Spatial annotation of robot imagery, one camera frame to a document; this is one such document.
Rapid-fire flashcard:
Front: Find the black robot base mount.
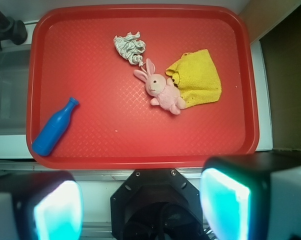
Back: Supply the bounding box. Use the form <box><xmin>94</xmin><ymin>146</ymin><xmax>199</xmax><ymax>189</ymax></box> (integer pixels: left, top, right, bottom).
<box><xmin>110</xmin><ymin>168</ymin><xmax>209</xmax><ymax>240</ymax></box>

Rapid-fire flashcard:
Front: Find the yellow cloth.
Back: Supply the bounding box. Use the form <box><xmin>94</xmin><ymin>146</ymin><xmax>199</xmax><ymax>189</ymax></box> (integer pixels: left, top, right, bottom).
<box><xmin>165</xmin><ymin>49</ymin><xmax>222</xmax><ymax>108</ymax></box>

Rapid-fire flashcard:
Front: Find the red plastic tray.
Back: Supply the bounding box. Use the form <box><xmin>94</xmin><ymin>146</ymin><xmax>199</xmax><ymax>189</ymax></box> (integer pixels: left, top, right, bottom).
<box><xmin>26</xmin><ymin>4</ymin><xmax>259</xmax><ymax>170</ymax></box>

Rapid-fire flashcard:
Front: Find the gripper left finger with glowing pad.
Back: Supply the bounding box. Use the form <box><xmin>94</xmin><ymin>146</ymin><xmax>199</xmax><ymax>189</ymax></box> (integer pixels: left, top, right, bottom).
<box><xmin>0</xmin><ymin>171</ymin><xmax>84</xmax><ymax>240</ymax></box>

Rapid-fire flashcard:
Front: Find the pink plush bunny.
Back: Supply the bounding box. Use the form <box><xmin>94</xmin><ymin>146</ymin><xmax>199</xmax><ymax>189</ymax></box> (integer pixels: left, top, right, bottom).
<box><xmin>133</xmin><ymin>58</ymin><xmax>186</xmax><ymax>115</ymax></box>

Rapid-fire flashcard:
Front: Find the crumpled white grey cloth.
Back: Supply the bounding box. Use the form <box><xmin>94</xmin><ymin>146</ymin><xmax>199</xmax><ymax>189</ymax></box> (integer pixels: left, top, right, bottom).
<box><xmin>113</xmin><ymin>31</ymin><xmax>146</xmax><ymax>67</ymax></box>

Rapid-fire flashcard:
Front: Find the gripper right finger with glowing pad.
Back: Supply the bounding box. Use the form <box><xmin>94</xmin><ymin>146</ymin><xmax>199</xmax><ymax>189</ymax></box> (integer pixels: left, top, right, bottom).
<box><xmin>199</xmin><ymin>151</ymin><xmax>301</xmax><ymax>240</ymax></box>

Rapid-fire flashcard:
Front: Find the steel sink basin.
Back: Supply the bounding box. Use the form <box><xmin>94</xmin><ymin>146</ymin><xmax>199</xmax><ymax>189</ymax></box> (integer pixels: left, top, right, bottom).
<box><xmin>0</xmin><ymin>49</ymin><xmax>30</xmax><ymax>136</ymax></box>

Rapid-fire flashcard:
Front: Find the blue plastic bottle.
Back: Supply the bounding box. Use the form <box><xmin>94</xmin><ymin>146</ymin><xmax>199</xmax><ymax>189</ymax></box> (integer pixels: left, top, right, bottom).
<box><xmin>31</xmin><ymin>97</ymin><xmax>79</xmax><ymax>156</ymax></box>

